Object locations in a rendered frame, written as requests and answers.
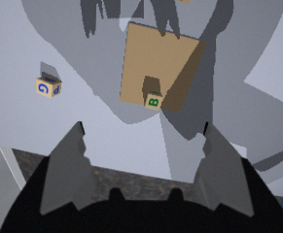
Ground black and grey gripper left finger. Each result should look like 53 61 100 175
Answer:
0 121 97 233

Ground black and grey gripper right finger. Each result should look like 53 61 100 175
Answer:
193 121 283 233

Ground tan flat mat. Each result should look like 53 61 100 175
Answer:
120 23 207 113

